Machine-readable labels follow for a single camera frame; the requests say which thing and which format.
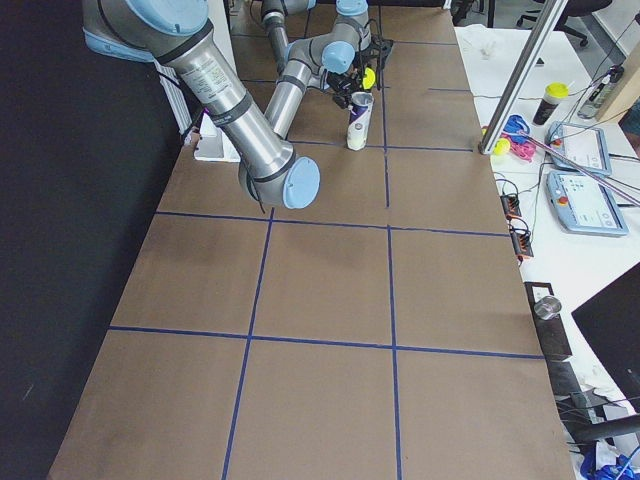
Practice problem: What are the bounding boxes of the small metal cup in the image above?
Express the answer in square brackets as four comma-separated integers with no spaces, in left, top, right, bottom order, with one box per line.
[533,295,562,321]

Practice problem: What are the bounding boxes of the aluminium frame post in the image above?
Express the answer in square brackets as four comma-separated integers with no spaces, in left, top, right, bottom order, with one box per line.
[478,0,568,155]

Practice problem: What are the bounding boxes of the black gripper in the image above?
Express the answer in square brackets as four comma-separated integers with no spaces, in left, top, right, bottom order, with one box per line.
[327,58,366,108]
[357,37,394,90]

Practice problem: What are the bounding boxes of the dark bottle with yellow lid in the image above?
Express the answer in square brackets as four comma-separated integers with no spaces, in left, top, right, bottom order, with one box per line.
[533,82,569,126]

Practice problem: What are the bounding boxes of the clear tennis ball can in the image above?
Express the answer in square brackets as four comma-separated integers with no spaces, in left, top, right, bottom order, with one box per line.
[347,92,374,151]

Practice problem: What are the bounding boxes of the lower teach pendant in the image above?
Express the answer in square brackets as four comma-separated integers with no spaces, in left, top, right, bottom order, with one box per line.
[546,170,629,237]

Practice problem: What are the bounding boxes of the upper teach pendant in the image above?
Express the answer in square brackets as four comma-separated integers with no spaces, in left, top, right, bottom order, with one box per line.
[546,121,612,177]

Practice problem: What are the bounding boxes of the white pedestal column with base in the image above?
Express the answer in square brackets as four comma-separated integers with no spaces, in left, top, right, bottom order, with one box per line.
[193,0,241,164]

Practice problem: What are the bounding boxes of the teach pendant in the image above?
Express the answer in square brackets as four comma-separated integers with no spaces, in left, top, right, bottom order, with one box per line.
[546,121,612,177]
[546,170,629,237]

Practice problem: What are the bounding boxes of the black orange connector box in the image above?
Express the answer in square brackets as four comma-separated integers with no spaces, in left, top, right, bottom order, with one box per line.
[509,225,534,261]
[500,193,522,220]

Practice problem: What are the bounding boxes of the black orange connector box far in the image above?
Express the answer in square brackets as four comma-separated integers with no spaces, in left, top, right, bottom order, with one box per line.
[500,193,522,220]

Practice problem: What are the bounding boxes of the pink and blue cloth pile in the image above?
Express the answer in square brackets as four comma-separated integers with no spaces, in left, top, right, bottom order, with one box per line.
[502,114,536,162]

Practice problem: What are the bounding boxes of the black orange connector box near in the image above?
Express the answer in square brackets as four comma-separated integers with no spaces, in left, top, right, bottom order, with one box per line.
[509,225,534,261]

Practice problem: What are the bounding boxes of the black monitor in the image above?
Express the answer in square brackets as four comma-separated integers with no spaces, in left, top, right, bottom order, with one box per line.
[572,264,640,411]

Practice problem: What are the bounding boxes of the yellow tennis ball on desk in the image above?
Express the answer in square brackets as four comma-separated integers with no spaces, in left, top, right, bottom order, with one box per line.
[492,137,511,156]

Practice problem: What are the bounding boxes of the yellow tennis ball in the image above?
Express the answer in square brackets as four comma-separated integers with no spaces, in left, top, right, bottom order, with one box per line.
[362,67,377,91]
[492,137,511,156]

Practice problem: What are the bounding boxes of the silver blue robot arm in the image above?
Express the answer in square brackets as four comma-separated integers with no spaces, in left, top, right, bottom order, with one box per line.
[82,1,393,209]
[261,1,368,117]

